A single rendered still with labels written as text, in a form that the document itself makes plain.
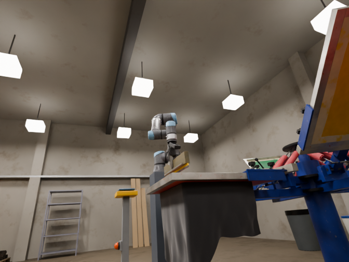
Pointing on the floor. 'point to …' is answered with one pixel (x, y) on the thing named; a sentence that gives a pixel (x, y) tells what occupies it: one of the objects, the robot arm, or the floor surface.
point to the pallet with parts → (4, 256)
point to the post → (125, 222)
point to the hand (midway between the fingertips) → (175, 167)
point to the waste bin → (303, 230)
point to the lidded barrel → (346, 221)
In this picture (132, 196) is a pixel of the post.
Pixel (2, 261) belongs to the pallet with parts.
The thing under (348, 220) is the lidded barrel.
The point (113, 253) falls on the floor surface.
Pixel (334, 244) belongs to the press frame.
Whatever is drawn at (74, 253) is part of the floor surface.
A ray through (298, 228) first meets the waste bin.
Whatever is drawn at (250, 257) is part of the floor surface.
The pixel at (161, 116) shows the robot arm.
